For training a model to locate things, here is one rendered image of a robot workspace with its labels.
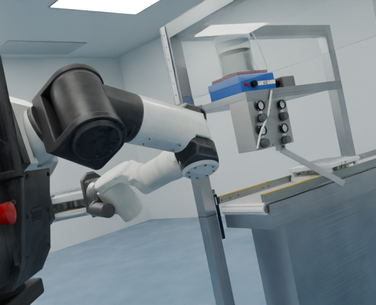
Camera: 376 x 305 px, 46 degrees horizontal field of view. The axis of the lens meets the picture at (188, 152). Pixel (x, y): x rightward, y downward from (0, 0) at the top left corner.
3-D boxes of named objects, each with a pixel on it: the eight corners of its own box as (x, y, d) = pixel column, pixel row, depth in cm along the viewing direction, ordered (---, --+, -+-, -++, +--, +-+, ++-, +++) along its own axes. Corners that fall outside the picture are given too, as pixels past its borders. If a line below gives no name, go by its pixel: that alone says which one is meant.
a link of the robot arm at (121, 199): (107, 169, 116) (124, 167, 106) (133, 200, 119) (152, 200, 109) (75, 200, 111) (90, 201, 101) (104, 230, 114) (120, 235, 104)
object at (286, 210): (274, 229, 175) (269, 204, 175) (226, 227, 199) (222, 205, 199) (430, 167, 252) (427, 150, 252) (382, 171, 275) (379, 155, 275)
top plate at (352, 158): (330, 168, 203) (329, 164, 203) (288, 172, 223) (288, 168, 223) (360, 159, 218) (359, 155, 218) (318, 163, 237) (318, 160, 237)
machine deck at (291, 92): (246, 101, 170) (245, 91, 170) (189, 118, 201) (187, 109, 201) (342, 88, 207) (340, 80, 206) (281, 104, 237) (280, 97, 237)
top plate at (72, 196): (54, 200, 152) (52, 193, 152) (124, 186, 152) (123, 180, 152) (26, 210, 128) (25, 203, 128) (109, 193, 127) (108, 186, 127)
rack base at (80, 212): (57, 214, 152) (55, 207, 152) (127, 200, 152) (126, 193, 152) (29, 227, 128) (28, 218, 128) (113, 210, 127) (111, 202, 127)
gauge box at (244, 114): (257, 150, 170) (246, 99, 170) (238, 153, 179) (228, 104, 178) (294, 141, 183) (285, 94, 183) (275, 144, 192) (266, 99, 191)
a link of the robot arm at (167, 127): (223, 103, 95) (137, 75, 80) (240, 156, 89) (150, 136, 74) (189, 131, 102) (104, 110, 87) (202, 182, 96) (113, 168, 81)
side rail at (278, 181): (220, 203, 196) (219, 196, 196) (217, 204, 197) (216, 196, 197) (381, 153, 274) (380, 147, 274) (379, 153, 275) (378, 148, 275)
